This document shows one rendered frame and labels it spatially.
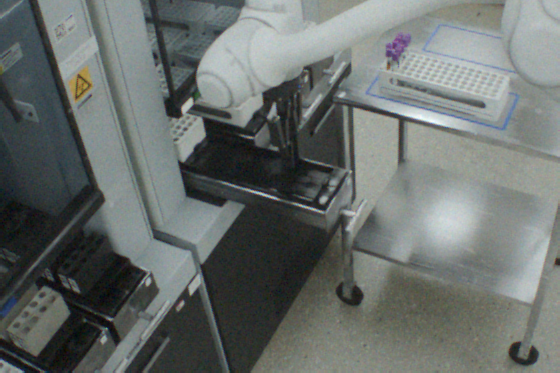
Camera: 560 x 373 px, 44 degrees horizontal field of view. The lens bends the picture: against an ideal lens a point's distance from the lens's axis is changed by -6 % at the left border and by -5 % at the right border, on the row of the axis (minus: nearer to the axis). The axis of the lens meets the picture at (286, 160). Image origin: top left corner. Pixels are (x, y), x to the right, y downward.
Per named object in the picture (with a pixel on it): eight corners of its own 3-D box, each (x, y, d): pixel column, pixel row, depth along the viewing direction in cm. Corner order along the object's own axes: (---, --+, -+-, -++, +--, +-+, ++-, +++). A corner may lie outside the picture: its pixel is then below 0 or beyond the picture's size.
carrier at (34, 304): (54, 304, 133) (44, 285, 129) (62, 308, 132) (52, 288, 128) (17, 349, 125) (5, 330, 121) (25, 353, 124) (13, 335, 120)
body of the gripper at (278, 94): (273, 56, 147) (278, 93, 154) (253, 79, 142) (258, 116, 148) (307, 63, 145) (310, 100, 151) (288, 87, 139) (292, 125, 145)
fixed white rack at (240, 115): (142, 105, 180) (136, 85, 176) (164, 83, 187) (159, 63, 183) (244, 132, 169) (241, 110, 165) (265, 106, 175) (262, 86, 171)
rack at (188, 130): (84, 136, 173) (78, 116, 169) (108, 112, 180) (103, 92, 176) (184, 166, 162) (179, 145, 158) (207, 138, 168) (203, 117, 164)
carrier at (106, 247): (108, 253, 141) (101, 233, 137) (116, 257, 141) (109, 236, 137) (74, 295, 134) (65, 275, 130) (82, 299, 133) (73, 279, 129)
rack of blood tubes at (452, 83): (377, 90, 174) (377, 69, 169) (393, 68, 180) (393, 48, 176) (496, 122, 161) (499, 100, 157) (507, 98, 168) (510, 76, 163)
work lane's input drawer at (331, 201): (76, 158, 178) (66, 130, 172) (108, 125, 187) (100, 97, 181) (346, 243, 150) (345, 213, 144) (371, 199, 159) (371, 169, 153)
